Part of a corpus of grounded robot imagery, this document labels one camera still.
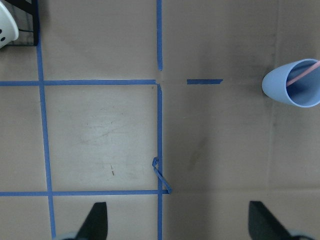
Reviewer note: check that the white mug smiley face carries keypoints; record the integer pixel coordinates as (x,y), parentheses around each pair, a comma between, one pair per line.
(8,28)

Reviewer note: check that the light blue plastic cup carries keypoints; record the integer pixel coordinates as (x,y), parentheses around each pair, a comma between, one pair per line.
(296,83)

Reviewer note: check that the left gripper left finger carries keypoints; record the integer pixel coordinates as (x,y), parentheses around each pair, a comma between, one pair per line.
(95,226)

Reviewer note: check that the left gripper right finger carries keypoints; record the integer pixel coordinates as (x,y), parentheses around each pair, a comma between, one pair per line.
(263,225)

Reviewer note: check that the black wire cup rack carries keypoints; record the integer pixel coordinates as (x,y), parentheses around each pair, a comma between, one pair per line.
(26,16)

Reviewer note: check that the pink chopstick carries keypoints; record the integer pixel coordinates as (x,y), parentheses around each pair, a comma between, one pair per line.
(303,74)

